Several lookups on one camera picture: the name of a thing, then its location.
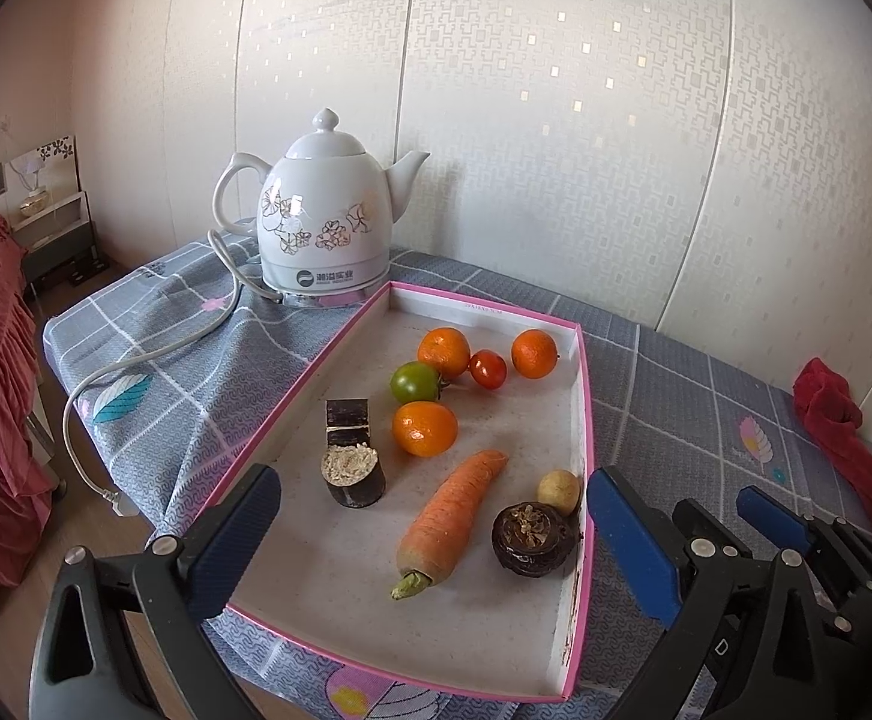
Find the pink-edged white cardboard box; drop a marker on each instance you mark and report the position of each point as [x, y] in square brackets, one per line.
[481, 630]

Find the white bedside cabinet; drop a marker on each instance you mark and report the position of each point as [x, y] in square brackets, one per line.
[60, 240]

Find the red cherry tomato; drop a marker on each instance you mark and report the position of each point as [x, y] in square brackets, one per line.
[488, 369]

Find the mandarin orange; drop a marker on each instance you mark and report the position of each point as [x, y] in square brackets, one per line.
[534, 352]
[443, 351]
[424, 429]

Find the grey checked tablecloth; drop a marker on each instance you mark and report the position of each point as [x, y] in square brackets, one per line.
[203, 382]

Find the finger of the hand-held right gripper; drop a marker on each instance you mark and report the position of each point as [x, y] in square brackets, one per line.
[713, 529]
[773, 517]

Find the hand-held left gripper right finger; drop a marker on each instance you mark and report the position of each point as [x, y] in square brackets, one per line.
[634, 547]

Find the white floral electric kettle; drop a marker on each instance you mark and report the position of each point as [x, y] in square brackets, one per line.
[323, 217]

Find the green tomato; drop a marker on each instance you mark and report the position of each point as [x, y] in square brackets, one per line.
[415, 382]

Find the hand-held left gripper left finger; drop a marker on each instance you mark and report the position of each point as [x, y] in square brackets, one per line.
[229, 540]

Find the dark cylinder with grainy top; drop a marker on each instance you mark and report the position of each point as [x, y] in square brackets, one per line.
[353, 478]

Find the dark red towel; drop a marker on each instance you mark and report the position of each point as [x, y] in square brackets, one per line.
[848, 435]

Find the carrot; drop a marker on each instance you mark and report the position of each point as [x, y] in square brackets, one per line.
[451, 517]

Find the small round potato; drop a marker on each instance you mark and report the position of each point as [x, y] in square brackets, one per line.
[559, 493]

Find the golden ornament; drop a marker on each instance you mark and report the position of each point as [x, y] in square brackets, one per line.
[34, 204]

